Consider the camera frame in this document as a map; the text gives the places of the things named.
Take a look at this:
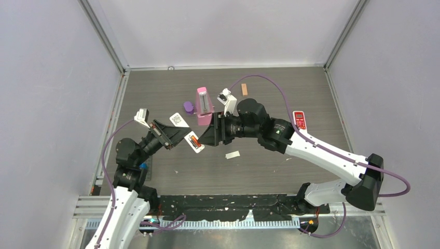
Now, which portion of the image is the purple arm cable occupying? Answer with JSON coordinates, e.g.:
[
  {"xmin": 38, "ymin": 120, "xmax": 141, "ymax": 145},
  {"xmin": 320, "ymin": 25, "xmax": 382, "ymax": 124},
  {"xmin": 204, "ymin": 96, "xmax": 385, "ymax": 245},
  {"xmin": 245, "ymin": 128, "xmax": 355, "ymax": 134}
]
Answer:
[
  {"xmin": 229, "ymin": 74, "xmax": 411, "ymax": 239},
  {"xmin": 94, "ymin": 119, "xmax": 188, "ymax": 249}
]

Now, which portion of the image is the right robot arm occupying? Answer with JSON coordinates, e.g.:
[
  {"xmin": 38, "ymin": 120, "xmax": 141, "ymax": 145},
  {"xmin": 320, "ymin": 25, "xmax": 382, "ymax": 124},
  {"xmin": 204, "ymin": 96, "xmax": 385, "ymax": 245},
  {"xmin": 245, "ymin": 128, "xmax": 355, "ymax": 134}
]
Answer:
[{"xmin": 198, "ymin": 99, "xmax": 383, "ymax": 213}]

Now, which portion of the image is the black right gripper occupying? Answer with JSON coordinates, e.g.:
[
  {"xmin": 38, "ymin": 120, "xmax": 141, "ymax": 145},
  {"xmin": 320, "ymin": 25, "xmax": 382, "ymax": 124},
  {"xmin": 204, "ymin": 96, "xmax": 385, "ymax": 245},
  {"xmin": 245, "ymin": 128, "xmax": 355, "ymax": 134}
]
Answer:
[{"xmin": 198, "ymin": 112, "xmax": 259, "ymax": 146}]

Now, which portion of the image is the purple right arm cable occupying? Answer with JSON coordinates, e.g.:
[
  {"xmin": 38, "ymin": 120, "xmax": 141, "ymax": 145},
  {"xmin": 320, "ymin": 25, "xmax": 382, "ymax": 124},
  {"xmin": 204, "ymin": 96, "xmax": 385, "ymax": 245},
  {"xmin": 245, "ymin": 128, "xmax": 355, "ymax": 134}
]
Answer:
[{"xmin": 229, "ymin": 74, "xmax": 411, "ymax": 239}]

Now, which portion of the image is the small wooden block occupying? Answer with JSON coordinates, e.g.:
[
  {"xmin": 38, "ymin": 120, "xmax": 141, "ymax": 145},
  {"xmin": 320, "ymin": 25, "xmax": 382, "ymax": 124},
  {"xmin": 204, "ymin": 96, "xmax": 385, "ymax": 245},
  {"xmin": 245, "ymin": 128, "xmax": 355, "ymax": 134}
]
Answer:
[{"xmin": 241, "ymin": 84, "xmax": 248, "ymax": 96}]

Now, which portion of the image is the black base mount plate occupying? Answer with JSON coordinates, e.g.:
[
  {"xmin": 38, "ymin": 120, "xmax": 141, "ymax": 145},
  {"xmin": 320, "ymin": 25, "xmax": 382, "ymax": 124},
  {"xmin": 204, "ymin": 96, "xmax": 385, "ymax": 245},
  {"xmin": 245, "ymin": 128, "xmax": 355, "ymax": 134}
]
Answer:
[{"xmin": 140, "ymin": 186, "xmax": 329, "ymax": 222}]

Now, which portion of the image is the grey building baseplate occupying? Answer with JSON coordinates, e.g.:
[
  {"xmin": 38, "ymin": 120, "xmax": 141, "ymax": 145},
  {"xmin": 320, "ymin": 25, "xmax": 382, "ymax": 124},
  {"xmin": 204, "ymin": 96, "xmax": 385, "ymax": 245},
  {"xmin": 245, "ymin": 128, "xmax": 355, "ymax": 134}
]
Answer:
[{"xmin": 144, "ymin": 156, "xmax": 153, "ymax": 181}]

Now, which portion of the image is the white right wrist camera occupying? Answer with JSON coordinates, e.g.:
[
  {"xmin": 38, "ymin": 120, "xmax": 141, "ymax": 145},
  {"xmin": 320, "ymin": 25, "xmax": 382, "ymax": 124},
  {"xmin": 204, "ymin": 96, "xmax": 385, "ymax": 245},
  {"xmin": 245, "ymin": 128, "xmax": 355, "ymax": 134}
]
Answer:
[{"xmin": 217, "ymin": 88, "xmax": 237, "ymax": 116}]

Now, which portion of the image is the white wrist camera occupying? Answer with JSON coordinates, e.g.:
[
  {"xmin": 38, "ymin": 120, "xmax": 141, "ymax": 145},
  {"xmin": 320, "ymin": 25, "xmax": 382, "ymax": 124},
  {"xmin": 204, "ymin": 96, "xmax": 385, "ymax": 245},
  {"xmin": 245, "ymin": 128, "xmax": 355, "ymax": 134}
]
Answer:
[
  {"xmin": 133, "ymin": 108, "xmax": 150, "ymax": 129},
  {"xmin": 217, "ymin": 88, "xmax": 237, "ymax": 116}
]

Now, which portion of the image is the pink metronome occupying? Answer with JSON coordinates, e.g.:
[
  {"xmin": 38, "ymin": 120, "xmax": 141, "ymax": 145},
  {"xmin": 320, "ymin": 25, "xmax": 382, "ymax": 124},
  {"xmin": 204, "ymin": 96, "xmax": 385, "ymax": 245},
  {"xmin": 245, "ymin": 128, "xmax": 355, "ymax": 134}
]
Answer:
[{"xmin": 195, "ymin": 87, "xmax": 214, "ymax": 126}]

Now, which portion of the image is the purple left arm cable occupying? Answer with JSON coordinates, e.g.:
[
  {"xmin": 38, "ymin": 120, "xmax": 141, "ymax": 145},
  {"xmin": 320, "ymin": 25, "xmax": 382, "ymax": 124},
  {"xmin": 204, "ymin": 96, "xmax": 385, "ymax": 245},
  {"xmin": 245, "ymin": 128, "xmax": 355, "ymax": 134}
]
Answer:
[{"xmin": 94, "ymin": 119, "xmax": 188, "ymax": 249}]

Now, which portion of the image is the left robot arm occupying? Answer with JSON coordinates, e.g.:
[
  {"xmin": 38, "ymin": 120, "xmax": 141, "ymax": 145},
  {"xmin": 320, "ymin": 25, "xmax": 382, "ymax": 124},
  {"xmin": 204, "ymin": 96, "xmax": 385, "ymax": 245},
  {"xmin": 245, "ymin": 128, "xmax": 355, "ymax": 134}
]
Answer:
[{"xmin": 86, "ymin": 120, "xmax": 191, "ymax": 248}]

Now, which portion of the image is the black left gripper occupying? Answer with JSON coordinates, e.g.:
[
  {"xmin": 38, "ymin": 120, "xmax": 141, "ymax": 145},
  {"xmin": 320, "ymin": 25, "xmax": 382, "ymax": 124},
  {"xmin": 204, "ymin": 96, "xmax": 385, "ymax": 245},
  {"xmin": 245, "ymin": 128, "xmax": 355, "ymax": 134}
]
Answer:
[{"xmin": 135, "ymin": 119, "xmax": 191, "ymax": 165}]

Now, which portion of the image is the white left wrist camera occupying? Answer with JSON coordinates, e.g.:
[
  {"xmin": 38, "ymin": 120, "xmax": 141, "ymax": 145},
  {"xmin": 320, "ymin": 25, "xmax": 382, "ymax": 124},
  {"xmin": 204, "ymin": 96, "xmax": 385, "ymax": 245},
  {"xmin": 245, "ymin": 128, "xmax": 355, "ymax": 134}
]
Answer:
[{"xmin": 133, "ymin": 108, "xmax": 150, "ymax": 129}]

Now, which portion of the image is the purple round object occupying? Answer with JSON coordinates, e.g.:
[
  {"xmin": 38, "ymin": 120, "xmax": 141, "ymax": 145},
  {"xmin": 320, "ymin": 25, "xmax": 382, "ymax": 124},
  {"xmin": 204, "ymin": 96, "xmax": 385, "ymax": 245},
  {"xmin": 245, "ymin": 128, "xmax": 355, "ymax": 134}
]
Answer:
[{"xmin": 183, "ymin": 101, "xmax": 195, "ymax": 115}]

